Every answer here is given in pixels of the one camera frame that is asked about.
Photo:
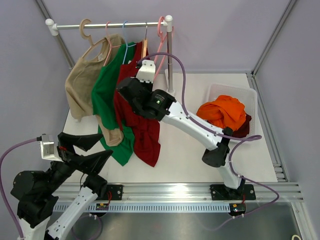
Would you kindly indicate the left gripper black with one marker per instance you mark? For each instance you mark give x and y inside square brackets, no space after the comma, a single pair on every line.
[90,163]

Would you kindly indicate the wooden hanger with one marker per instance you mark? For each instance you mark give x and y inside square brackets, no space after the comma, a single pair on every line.
[144,42]

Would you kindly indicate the orange t shirt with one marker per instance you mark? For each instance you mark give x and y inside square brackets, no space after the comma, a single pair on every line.
[225,111]

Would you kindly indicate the wide pink hanger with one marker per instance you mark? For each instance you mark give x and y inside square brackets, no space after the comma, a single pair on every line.
[167,21]

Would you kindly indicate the maroon t shirt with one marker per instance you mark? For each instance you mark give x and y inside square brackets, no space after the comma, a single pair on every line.
[244,130]

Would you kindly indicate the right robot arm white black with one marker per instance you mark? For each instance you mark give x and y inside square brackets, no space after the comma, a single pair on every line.
[163,107]

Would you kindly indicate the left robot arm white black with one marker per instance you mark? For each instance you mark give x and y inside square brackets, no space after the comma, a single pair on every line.
[34,189]

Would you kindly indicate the red t shirt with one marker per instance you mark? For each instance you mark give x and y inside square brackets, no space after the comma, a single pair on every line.
[146,132]

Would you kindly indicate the green t shirt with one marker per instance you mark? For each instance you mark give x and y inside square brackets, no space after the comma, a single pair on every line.
[116,136]

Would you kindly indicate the beige t shirt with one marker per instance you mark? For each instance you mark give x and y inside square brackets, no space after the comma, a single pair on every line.
[81,80]

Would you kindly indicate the thin pink hanger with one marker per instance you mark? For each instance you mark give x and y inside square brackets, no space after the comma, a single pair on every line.
[109,43]

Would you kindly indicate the blue hanger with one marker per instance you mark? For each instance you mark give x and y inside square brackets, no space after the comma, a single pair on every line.
[125,41]

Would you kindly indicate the beige plastic hanger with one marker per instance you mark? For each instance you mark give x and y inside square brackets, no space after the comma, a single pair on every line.
[103,43]

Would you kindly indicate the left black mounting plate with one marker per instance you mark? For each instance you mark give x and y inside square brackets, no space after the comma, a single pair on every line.
[111,192]

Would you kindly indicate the black mounting plate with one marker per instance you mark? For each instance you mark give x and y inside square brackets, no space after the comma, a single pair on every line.
[111,192]
[219,192]

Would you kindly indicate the metal clothes rack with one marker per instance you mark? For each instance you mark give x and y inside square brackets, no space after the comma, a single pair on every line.
[54,30]

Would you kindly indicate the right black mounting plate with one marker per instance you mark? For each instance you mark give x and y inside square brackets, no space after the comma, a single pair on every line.
[219,192]

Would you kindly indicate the white plastic basket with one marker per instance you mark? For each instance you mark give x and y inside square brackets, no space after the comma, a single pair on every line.
[247,96]

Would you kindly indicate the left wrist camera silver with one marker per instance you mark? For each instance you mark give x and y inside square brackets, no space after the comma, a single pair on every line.
[48,149]

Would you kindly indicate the white slotted cable duct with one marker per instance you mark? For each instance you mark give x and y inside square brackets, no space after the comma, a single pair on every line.
[159,208]

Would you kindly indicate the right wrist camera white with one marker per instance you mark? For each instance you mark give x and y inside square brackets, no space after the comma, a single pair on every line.
[146,71]

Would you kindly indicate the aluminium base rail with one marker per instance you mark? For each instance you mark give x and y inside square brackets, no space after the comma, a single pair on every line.
[185,192]

